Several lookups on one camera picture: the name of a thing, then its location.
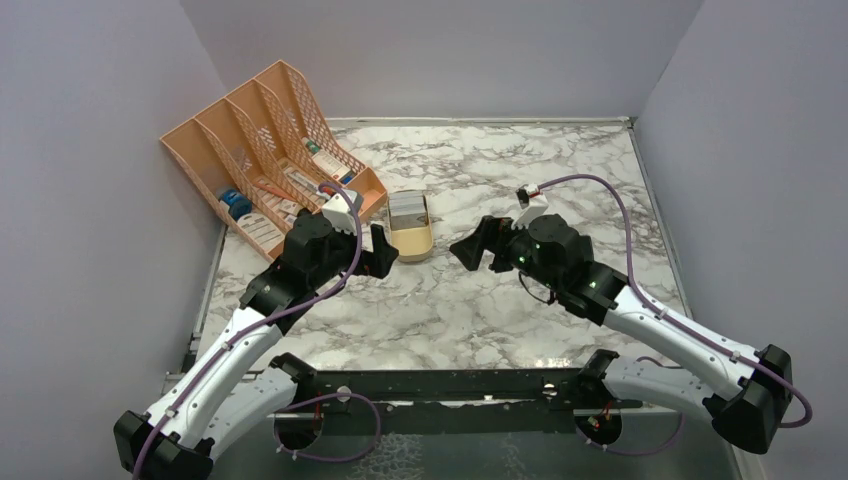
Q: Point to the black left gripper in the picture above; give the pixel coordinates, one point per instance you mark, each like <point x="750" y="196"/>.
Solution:
<point x="377" y="263"/>

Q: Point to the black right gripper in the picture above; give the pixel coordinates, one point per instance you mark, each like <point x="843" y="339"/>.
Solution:
<point x="493" y="233"/>

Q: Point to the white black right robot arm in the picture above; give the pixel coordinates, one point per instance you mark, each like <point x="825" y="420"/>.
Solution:
<point x="740" y="390"/>

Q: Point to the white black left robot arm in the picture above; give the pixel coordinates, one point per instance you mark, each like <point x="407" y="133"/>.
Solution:
<point x="181" y="435"/>

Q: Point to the beige card tray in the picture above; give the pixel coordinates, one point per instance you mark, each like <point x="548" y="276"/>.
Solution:
<point x="413" y="245"/>

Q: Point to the white label card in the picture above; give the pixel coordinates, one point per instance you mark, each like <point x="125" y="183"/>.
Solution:
<point x="263" y="232"/>

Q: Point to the white glue stick box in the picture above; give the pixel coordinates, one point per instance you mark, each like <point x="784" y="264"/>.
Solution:
<point x="327" y="163"/>

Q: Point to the orange pen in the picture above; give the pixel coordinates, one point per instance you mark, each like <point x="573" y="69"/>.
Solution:
<point x="273" y="190"/>

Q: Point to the orange plastic desk organizer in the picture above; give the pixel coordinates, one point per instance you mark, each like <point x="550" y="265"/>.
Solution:
<point x="254" y="133"/>

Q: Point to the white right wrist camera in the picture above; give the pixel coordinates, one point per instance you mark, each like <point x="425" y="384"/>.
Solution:
<point x="533" y="204"/>

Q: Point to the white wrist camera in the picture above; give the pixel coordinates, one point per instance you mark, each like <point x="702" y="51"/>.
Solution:
<point x="533" y="204"/>
<point x="339" y="209"/>

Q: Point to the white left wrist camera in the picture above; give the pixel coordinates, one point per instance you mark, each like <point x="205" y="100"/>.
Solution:
<point x="339" y="209"/>

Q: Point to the black mounting base rail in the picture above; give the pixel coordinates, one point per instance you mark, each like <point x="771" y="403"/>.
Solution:
<point x="434" y="402"/>

